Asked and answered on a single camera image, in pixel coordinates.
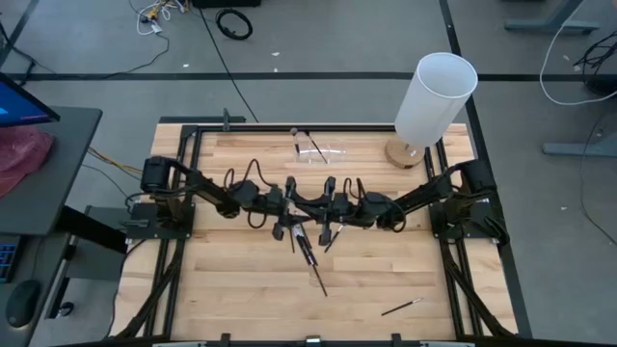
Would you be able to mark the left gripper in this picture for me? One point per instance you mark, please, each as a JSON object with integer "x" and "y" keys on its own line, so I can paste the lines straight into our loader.
{"x": 278, "y": 231}

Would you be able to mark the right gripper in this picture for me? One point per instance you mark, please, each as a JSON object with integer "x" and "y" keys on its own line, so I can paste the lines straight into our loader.
{"x": 325, "y": 237}

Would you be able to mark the black brush silver ferrule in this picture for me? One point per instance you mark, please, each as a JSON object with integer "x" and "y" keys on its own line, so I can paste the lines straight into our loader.
{"x": 311, "y": 258}
{"x": 302, "y": 243}

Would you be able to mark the thin dark cosmetic pencil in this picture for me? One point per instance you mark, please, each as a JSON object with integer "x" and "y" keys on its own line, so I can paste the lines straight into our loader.
{"x": 306, "y": 250}
{"x": 292, "y": 246}

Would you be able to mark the clear acrylic organizer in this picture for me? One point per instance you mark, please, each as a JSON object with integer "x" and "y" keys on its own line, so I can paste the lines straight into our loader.
{"x": 332, "y": 155}

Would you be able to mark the slim black makeup brush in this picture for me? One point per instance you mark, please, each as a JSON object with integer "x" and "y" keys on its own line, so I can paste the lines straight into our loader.
{"x": 315, "y": 147}

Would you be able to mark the single black pen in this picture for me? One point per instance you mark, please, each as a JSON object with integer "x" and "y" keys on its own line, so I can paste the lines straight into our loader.
{"x": 402, "y": 307}

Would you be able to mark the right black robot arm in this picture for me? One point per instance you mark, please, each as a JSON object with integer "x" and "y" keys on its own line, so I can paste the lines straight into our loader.
{"x": 424, "y": 193}

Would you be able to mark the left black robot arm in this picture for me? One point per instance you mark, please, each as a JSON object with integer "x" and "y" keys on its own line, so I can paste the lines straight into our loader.
{"x": 202, "y": 188}

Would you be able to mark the white lamp wooden base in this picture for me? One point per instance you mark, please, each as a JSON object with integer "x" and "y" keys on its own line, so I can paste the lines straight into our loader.
{"x": 434, "y": 101}

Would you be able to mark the black floor box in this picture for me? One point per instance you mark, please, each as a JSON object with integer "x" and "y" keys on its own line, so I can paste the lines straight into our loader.
{"x": 226, "y": 3}

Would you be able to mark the dark grey desk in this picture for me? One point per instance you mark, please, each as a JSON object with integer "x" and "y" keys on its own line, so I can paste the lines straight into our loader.
{"x": 58, "y": 207}

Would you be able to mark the grey desk foot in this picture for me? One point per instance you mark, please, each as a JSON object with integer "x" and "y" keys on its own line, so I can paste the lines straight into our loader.
{"x": 578, "y": 148}

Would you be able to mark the pink cloth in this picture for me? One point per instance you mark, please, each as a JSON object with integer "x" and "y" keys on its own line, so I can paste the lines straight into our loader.
{"x": 19, "y": 154}

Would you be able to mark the black computer mouse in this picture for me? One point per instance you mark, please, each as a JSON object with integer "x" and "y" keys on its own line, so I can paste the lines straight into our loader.
{"x": 23, "y": 302}

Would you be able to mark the black keyboard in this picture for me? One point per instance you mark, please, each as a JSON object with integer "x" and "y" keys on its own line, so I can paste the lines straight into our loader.
{"x": 7, "y": 262}

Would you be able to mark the computer monitor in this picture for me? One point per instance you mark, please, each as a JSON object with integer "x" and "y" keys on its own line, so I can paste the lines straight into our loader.
{"x": 19, "y": 106}

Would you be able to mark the grey desk leg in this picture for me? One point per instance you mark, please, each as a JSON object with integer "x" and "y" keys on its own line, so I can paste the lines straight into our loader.
{"x": 554, "y": 21}

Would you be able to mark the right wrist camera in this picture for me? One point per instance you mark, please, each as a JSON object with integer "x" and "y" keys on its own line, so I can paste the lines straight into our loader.
{"x": 342, "y": 202}

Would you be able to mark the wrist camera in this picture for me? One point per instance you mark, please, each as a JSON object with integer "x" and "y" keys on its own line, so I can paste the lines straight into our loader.
{"x": 342, "y": 202}
{"x": 274, "y": 195}

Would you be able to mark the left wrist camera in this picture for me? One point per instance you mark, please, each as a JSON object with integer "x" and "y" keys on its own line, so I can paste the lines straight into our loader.
{"x": 274, "y": 195}

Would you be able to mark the black table frame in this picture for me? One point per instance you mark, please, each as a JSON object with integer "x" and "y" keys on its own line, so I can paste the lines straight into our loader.
{"x": 289, "y": 127}

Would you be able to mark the black frame clamp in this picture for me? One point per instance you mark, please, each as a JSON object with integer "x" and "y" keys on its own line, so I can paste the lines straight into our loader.
{"x": 397, "y": 339}
{"x": 225, "y": 339}
{"x": 226, "y": 118}

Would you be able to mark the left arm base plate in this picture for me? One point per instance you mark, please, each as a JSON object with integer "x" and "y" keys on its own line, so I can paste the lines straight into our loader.
{"x": 159, "y": 231}

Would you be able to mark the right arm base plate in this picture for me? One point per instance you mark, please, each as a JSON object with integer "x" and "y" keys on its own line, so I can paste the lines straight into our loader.
{"x": 477, "y": 217}

